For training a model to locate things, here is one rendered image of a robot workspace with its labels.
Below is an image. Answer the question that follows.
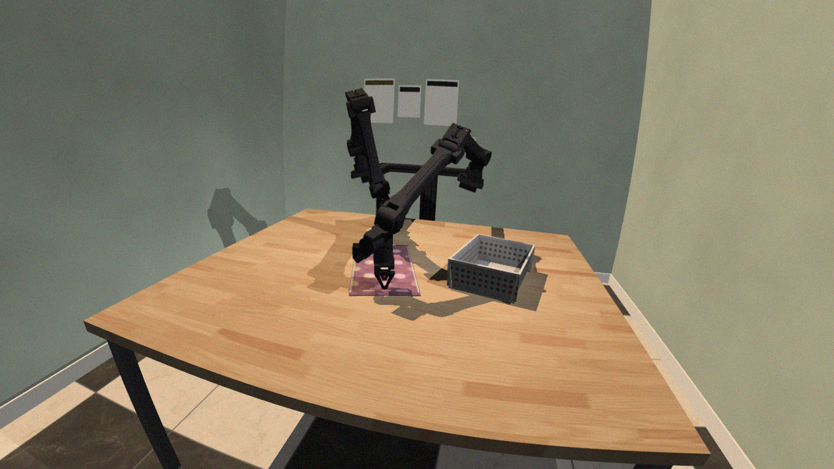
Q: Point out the grey rectangular perforated basket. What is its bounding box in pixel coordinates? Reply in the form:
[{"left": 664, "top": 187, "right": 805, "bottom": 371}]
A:
[{"left": 447, "top": 234, "right": 536, "bottom": 303}]

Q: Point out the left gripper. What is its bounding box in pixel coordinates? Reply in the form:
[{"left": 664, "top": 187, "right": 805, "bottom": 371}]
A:
[{"left": 374, "top": 246, "right": 395, "bottom": 290}]

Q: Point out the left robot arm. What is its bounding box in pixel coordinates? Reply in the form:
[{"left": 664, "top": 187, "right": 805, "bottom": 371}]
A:
[{"left": 352, "top": 123, "right": 492, "bottom": 264}]

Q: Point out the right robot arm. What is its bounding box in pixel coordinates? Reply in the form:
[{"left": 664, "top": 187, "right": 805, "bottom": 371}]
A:
[{"left": 345, "top": 88, "right": 390, "bottom": 209}]

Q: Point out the pink polka-dot towel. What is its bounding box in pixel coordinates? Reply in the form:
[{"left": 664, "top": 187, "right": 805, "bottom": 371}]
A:
[{"left": 349, "top": 245, "right": 420, "bottom": 296}]

